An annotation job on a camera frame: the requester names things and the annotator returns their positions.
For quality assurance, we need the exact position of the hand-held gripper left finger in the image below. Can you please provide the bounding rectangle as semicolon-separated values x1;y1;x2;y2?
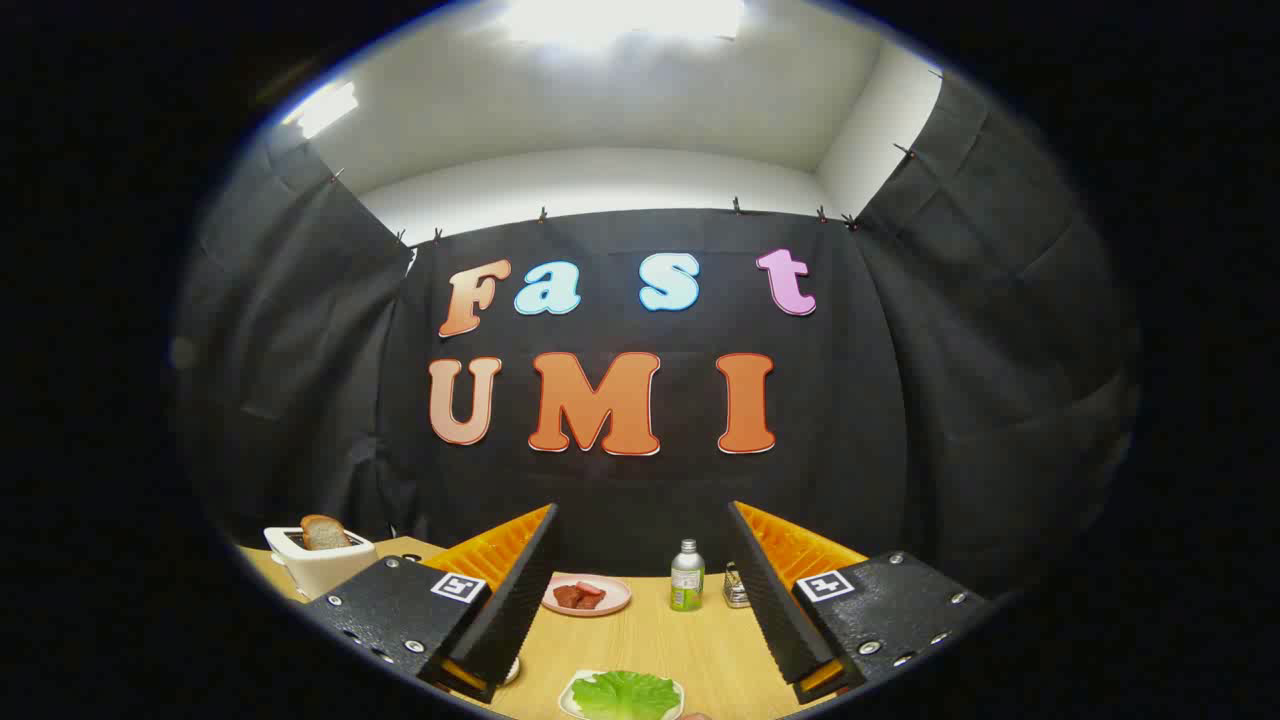
300;503;561;704

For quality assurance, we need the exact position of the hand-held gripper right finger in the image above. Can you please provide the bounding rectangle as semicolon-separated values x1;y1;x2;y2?
727;500;991;706

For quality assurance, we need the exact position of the toasted bread slice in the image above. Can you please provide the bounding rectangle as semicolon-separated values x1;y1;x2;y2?
301;515;351;552

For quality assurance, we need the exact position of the green label bottle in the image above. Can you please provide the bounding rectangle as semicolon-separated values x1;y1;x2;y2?
670;539;706;613

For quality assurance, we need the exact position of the pink plate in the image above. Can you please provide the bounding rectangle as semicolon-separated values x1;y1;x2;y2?
541;574;632;618

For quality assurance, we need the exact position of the white round plate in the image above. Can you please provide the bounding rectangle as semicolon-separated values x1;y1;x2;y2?
558;669;687;720

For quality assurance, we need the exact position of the green lettuce leaf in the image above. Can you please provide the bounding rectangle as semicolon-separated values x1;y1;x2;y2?
570;671;683;720

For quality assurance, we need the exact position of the black backdrop cloth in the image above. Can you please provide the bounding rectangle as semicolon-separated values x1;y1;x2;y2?
170;70;1141;601

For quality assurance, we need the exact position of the white toaster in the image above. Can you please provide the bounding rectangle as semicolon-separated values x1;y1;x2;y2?
263;527;379;601

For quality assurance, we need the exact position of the ceiling light panel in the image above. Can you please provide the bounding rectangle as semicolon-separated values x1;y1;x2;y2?
500;0;746;46
283;80;359;139

